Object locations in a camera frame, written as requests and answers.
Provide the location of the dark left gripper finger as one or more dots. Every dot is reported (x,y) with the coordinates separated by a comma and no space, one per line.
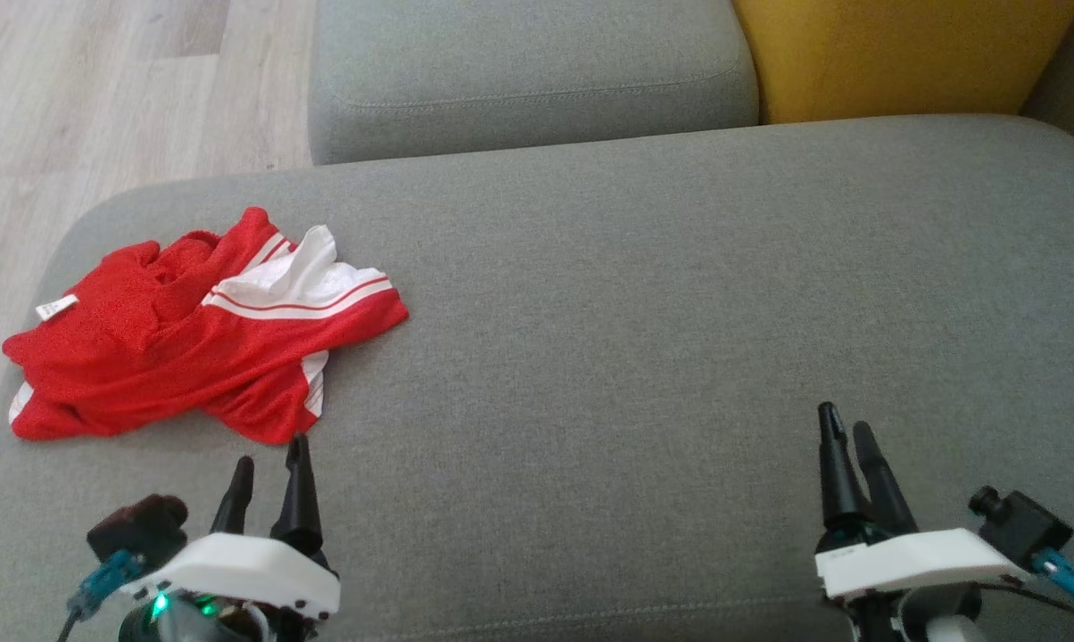
(299,499)
(234,499)

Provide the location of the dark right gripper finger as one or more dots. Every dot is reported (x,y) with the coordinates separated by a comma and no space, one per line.
(885,495)
(838,473)

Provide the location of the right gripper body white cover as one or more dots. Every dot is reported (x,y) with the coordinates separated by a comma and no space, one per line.
(912,557)

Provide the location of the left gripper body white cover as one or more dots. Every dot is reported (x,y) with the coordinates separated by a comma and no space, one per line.
(234,571)

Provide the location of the red shirt with striped sleeves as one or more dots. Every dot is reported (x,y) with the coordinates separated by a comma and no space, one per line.
(136,290)

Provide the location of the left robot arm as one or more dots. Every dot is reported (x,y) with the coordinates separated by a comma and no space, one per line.
(189,624)

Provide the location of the large grey sofa ottoman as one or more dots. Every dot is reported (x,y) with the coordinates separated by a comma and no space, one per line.
(635,357)

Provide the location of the yellow sofa backrest cushion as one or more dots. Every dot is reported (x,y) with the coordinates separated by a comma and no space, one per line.
(903,53)

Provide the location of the grey sofa seat cushion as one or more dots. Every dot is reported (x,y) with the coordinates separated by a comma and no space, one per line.
(528,71)

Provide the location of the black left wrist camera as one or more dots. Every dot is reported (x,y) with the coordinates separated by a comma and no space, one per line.
(140,526)

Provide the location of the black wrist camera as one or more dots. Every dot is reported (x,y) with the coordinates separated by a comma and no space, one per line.
(1023,526)
(140,526)

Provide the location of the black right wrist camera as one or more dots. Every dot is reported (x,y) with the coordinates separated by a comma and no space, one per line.
(1023,526)

